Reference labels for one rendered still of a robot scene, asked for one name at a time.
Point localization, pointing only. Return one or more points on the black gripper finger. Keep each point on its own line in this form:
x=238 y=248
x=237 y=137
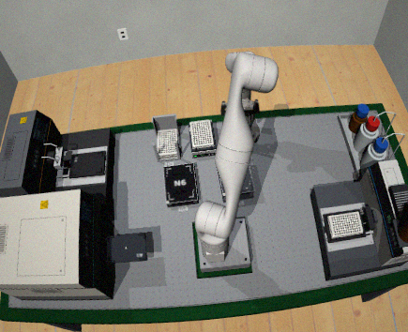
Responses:
x=223 y=107
x=253 y=112

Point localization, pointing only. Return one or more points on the blue bottle cap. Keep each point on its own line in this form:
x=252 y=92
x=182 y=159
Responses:
x=362 y=110
x=379 y=146

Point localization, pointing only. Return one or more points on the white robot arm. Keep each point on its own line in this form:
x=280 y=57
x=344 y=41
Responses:
x=250 y=72

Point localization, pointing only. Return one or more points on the black plate nest with label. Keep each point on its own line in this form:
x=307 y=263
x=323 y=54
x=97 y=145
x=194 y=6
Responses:
x=180 y=185

